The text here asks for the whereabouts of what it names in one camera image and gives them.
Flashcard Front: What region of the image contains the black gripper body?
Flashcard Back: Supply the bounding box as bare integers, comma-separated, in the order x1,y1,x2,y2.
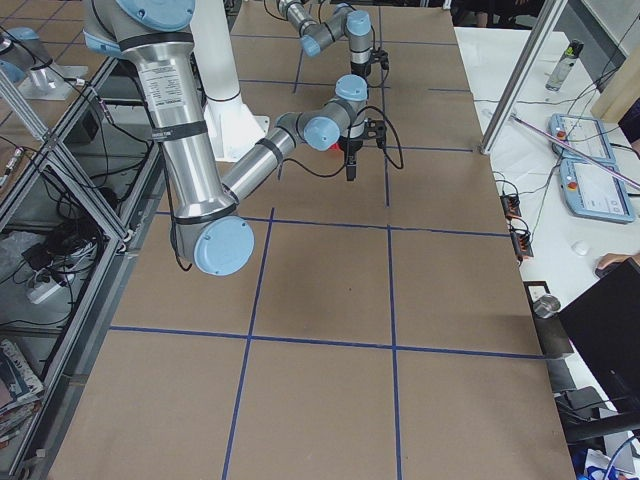
342,120,366,155

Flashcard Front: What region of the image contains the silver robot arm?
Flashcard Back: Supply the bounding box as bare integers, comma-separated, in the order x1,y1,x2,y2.
263,0,374,79
84,1,373,276

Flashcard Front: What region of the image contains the person hand on table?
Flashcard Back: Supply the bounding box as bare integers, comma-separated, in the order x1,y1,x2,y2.
596,253,640,271

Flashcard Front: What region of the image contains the orange black electronics box upper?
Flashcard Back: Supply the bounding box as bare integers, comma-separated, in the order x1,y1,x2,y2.
500,193,521,219

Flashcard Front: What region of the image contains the orange black electronics box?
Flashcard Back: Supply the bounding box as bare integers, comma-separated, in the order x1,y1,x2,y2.
509,227,534,262
500,193,521,219

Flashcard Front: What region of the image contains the orange black electronics box lower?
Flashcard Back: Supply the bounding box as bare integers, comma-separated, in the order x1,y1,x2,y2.
509,227,534,262

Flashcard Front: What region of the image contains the upper teach pendant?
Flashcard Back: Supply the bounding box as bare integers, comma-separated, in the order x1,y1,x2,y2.
549,113,616,164

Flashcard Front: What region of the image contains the teach pendant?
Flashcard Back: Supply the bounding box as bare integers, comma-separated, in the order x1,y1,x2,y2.
560,158,636,224
549,113,616,164

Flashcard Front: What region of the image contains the metal cup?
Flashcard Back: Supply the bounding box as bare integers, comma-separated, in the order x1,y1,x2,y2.
533,293,561,319

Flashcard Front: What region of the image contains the lower teach pendant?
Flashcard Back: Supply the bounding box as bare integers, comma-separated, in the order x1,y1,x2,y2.
560,158,636,224

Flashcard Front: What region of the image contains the clear plastic bottle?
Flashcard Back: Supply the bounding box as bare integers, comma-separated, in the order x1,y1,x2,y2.
545,39,584,91

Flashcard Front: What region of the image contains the black laptop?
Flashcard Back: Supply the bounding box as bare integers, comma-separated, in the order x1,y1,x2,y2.
559,259,639,412

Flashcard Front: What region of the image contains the white power strip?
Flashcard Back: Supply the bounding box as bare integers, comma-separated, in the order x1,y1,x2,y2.
26,280,66,305

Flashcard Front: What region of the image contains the magazine stack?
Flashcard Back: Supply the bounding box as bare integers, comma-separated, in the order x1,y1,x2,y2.
1,338,45,448

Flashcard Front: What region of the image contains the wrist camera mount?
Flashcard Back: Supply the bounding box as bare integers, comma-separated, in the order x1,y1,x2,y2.
364,119,387,149
370,48,389,71

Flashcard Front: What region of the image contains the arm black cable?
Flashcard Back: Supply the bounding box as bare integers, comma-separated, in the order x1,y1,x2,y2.
277,105,405,177

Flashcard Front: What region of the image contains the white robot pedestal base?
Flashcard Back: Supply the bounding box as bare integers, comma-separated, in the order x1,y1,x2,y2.
190,0,270,163

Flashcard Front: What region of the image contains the aluminium frame post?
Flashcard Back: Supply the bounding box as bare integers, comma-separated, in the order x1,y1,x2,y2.
479,0,568,155

